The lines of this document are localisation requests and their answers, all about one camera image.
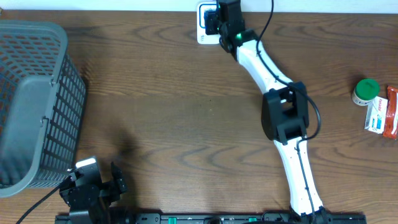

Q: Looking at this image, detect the green lid jar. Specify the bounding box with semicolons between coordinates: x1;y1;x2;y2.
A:
351;78;380;106

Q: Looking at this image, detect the white Panadol box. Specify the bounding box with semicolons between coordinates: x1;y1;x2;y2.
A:
364;96;388;134

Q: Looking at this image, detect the red Top chocolate bar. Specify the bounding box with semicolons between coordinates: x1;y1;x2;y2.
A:
383;86;397;140

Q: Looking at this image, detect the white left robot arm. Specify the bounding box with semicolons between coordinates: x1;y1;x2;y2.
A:
55;158;135;224

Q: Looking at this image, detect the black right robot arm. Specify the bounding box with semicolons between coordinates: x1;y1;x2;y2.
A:
204;6;328;223

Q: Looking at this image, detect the white barcode scanner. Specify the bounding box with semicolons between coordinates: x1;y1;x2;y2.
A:
197;1;220;45

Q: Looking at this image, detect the grey plastic basket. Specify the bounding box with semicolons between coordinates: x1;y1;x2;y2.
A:
1;20;86;198

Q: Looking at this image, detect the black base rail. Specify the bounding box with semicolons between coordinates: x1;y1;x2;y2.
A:
55;212;368;224

